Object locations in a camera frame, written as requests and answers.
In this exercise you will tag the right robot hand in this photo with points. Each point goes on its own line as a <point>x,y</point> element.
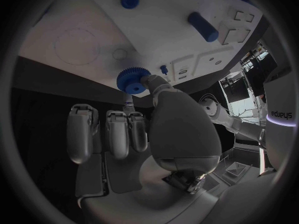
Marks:
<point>182,130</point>

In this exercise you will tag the small blue peg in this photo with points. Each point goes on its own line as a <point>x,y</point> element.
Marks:
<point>163,69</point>

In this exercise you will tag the blue gear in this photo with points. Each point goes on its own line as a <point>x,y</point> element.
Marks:
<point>127,78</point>

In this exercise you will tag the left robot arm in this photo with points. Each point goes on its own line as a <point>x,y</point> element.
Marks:
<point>243,127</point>

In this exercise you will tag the white task board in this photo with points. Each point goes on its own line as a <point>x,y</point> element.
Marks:
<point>163,31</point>

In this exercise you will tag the checkerboard panel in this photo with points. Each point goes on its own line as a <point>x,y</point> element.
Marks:
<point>235,169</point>

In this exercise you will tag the workshop desk with screen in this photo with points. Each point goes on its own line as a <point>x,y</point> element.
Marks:
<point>236,89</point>

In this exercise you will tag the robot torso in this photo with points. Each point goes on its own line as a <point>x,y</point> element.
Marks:
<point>280,143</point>

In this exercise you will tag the long blue cylinder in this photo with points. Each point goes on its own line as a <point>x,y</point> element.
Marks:
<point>203,27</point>

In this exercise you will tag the round blue plug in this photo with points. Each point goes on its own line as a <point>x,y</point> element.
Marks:
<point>130,0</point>

